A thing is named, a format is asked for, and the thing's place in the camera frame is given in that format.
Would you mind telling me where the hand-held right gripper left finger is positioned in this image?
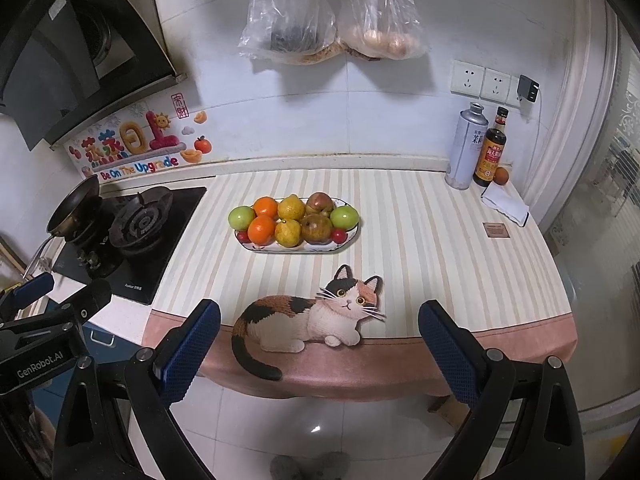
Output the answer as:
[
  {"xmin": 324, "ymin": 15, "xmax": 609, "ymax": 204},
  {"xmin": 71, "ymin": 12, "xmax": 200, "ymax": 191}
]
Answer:
[{"xmin": 52, "ymin": 298, "xmax": 222, "ymax": 480}]

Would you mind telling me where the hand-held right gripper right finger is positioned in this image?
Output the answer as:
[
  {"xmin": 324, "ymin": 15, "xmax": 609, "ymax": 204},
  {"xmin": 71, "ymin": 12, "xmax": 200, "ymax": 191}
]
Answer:
[{"xmin": 417, "ymin": 300, "xmax": 586, "ymax": 480}]

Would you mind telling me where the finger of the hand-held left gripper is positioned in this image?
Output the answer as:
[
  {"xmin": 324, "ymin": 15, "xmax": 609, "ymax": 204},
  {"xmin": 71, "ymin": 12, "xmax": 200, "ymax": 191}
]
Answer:
[
  {"xmin": 0, "ymin": 272, "xmax": 56, "ymax": 321},
  {"xmin": 47, "ymin": 279, "xmax": 113, "ymax": 321}
]

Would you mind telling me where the green apple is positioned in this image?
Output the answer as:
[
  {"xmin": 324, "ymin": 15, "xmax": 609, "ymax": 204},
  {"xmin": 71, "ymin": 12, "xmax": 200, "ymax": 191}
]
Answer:
[
  {"xmin": 228, "ymin": 206, "xmax": 254, "ymax": 231},
  {"xmin": 330, "ymin": 206, "xmax": 360, "ymax": 231}
]

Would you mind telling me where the floral oval plate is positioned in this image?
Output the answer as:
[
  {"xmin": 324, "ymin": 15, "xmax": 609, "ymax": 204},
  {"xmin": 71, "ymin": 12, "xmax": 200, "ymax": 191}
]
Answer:
[{"xmin": 234, "ymin": 200, "xmax": 361, "ymax": 253}]

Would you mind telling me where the yellow lemon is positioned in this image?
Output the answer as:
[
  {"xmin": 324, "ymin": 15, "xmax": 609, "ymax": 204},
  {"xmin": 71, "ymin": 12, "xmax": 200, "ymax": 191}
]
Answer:
[
  {"xmin": 277, "ymin": 194, "xmax": 307, "ymax": 222},
  {"xmin": 274, "ymin": 218, "xmax": 303, "ymax": 249}
]

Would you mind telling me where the blue cabinet drawer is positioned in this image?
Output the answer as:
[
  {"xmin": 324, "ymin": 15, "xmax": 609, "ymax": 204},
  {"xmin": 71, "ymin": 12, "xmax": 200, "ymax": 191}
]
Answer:
[{"xmin": 82, "ymin": 321, "xmax": 147, "ymax": 361}]

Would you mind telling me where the black gas stove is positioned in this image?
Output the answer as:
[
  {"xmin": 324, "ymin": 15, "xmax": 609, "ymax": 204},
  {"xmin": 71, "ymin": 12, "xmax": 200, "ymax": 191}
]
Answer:
[{"xmin": 52, "ymin": 186, "xmax": 208, "ymax": 306}]

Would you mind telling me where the black frying pan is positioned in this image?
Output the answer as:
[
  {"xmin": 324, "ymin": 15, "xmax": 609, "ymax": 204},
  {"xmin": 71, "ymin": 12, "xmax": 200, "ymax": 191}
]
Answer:
[{"xmin": 22, "ymin": 174, "xmax": 103, "ymax": 281}]

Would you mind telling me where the striped tablecloth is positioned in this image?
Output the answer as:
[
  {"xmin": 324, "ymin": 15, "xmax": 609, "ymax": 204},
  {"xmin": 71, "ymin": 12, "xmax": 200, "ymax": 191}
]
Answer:
[{"xmin": 141, "ymin": 167, "xmax": 578, "ymax": 403}]

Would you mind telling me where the cat-shaped mat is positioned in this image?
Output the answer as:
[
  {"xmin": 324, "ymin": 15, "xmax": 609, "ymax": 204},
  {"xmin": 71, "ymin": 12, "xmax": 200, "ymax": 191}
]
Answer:
[{"xmin": 231, "ymin": 264, "xmax": 387, "ymax": 381}]

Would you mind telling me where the grey fluffy slipper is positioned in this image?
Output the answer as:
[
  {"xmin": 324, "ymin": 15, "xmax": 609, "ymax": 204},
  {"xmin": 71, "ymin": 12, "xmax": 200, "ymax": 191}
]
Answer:
[{"xmin": 270, "ymin": 455, "xmax": 307, "ymax": 480}]

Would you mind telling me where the white folded cloth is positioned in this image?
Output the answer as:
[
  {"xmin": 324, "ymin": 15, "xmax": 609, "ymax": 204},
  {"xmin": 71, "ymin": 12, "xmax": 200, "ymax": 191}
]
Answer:
[{"xmin": 480, "ymin": 181, "xmax": 531, "ymax": 227}]

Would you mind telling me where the brownish red apple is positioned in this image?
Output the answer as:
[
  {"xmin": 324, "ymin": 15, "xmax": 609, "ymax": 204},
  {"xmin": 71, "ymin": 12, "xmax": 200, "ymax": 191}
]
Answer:
[{"xmin": 299, "ymin": 214, "xmax": 334, "ymax": 246}]

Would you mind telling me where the dark soy sauce bottle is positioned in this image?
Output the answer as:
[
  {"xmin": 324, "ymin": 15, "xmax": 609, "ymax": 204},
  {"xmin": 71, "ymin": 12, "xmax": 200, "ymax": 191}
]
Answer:
[{"xmin": 472, "ymin": 106, "xmax": 510, "ymax": 188}]

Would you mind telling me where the grey metal bottle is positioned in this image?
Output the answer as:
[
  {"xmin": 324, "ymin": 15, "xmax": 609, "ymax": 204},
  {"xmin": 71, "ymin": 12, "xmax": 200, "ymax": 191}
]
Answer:
[{"xmin": 445, "ymin": 102, "xmax": 490, "ymax": 191}]

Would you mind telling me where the frosted glass door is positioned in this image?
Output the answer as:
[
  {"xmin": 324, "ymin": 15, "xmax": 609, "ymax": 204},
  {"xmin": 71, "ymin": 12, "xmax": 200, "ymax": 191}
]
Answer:
[{"xmin": 542, "ymin": 45, "xmax": 640, "ymax": 411}]

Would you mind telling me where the black range hood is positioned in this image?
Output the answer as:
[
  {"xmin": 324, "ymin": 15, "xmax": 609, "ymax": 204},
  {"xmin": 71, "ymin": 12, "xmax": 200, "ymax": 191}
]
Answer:
[{"xmin": 0, "ymin": 0, "xmax": 187, "ymax": 152}]

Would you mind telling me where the black charger plug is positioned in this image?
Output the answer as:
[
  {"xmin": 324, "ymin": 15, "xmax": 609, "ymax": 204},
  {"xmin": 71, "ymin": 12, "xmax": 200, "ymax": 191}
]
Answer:
[{"xmin": 517, "ymin": 75, "xmax": 541, "ymax": 103}]

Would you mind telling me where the clear plastic bag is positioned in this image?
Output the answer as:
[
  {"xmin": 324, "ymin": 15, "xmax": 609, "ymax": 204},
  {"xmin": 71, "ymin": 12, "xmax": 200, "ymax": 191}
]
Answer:
[
  {"xmin": 238, "ymin": 0, "xmax": 338, "ymax": 66},
  {"xmin": 336, "ymin": 0, "xmax": 431, "ymax": 61}
]

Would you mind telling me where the colourful letter wall sticker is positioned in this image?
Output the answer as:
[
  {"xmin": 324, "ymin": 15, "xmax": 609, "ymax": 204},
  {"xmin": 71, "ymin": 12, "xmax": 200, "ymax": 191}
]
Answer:
[{"xmin": 67, "ymin": 110, "xmax": 181, "ymax": 182}]

